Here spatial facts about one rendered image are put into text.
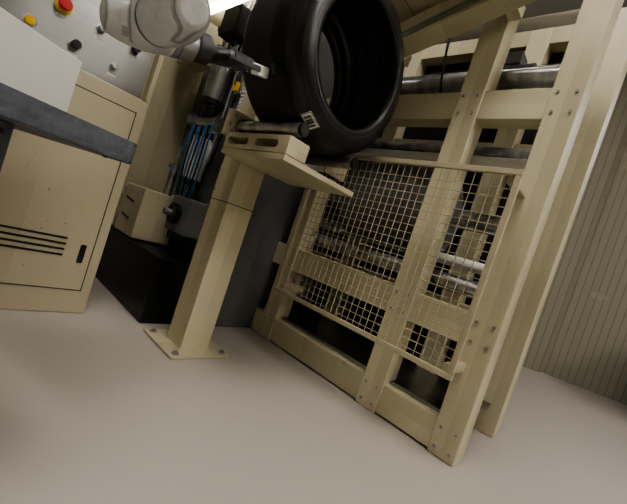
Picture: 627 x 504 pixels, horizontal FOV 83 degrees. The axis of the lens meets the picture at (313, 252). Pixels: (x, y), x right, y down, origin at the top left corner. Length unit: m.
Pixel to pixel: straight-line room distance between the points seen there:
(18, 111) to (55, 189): 0.97
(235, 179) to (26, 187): 0.71
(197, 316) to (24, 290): 0.62
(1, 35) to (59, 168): 0.89
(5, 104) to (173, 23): 0.35
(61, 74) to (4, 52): 0.08
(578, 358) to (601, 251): 1.19
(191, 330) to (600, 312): 4.31
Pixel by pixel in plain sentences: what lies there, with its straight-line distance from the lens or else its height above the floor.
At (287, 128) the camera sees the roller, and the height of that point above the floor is 0.89.
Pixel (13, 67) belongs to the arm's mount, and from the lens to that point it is 0.75.
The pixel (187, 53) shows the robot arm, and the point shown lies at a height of 0.93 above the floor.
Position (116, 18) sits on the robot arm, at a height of 0.90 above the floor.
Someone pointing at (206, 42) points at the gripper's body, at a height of 0.97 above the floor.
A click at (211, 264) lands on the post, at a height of 0.37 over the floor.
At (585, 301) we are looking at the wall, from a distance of 4.91.
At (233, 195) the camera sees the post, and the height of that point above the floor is 0.65.
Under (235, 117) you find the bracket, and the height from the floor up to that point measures 0.92.
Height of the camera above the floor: 0.58
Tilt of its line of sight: 2 degrees down
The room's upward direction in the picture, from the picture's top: 18 degrees clockwise
